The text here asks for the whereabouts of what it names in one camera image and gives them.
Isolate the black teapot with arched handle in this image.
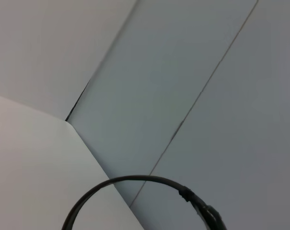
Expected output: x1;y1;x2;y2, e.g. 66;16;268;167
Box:
61;175;228;230

